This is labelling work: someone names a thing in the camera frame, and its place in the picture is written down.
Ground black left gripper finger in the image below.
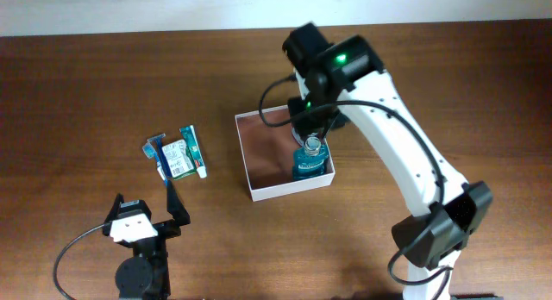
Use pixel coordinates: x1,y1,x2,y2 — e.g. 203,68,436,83
166,181,191,226
104,193,124,224

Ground blue mouthwash bottle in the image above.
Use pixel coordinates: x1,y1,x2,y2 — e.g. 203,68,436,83
292,136,329,180

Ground blue white toothbrush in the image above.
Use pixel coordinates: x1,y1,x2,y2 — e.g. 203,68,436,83
142,142,168,185

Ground clear sanitizer bottle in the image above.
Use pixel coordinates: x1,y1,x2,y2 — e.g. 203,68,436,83
292,128,308,147

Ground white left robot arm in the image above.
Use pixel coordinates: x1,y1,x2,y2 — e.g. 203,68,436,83
102,180,191,300

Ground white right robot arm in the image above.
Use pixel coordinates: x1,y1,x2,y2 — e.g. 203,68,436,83
282,22,492,299

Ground white green soap packet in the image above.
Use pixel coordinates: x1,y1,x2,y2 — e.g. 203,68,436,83
161,139,196,180

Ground white pink open box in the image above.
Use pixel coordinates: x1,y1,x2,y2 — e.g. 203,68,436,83
235,110,336,202

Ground green toothpaste tube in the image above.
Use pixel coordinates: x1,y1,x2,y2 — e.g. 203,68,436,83
179,125,207,178

